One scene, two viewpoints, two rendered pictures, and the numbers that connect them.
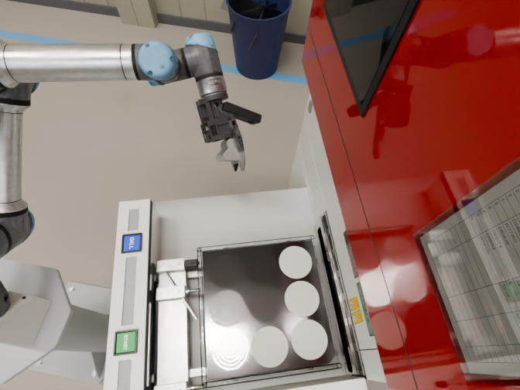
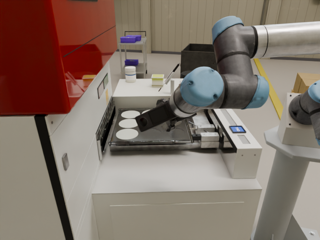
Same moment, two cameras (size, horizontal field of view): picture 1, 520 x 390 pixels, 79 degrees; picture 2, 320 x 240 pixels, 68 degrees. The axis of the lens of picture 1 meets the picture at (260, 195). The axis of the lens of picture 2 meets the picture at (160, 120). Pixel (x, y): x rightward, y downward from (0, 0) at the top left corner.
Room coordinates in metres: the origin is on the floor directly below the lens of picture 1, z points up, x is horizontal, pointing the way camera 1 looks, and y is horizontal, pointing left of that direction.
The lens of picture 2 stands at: (1.18, 0.17, 1.43)
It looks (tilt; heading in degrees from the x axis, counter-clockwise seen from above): 26 degrees down; 189
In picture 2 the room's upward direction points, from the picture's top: straight up
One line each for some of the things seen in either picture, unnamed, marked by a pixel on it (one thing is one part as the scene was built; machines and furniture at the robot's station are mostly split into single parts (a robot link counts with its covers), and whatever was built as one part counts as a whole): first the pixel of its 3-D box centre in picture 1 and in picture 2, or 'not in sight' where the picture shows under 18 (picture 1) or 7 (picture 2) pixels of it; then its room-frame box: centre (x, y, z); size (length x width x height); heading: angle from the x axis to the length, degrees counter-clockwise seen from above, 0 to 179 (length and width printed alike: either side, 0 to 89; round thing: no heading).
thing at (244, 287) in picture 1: (265, 302); (150, 123); (0.14, -0.04, 0.90); 0.34 x 0.34 x 0.01; 11
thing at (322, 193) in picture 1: (336, 217); (94, 118); (0.37, -0.22, 1.02); 0.81 x 0.03 x 0.40; 11
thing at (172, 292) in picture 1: (171, 292); (205, 128); (0.15, 0.23, 0.89); 0.08 x 0.03 x 0.03; 101
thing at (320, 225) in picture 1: (334, 289); (107, 125); (0.20, -0.24, 0.89); 0.44 x 0.02 x 0.10; 11
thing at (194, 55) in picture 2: not in sight; (203, 65); (-3.65, 0.28, 0.34); 1.01 x 0.82 x 0.68; 177
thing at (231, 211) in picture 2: not in sight; (168, 187); (0.04, 0.05, 0.41); 0.96 x 0.64 x 0.82; 11
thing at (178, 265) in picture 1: (171, 265); (209, 136); (0.23, 0.25, 0.89); 0.08 x 0.03 x 0.03; 101
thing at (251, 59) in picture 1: (254, 32); not in sight; (2.17, 0.14, 0.29); 0.50 x 0.46 x 0.59; 84
